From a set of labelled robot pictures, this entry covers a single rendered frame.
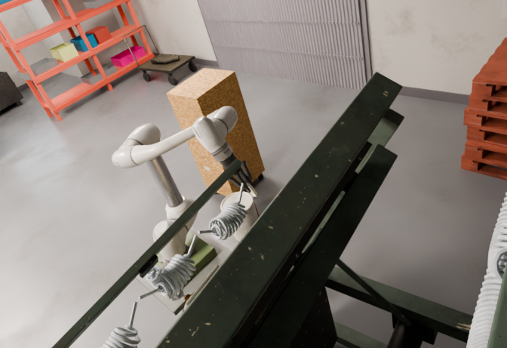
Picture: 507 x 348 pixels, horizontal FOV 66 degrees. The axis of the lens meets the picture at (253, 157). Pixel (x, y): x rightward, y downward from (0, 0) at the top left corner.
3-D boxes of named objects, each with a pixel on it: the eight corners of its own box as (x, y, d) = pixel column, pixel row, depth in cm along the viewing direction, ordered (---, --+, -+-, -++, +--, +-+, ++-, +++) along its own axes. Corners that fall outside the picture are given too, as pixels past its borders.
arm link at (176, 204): (170, 235, 251) (185, 210, 267) (192, 237, 244) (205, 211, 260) (116, 140, 207) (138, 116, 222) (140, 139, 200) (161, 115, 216)
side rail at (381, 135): (309, 250, 217) (293, 238, 220) (405, 116, 131) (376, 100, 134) (304, 258, 214) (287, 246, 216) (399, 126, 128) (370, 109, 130)
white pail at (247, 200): (248, 214, 380) (235, 177, 353) (270, 225, 360) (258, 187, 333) (225, 235, 364) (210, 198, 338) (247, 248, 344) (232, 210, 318)
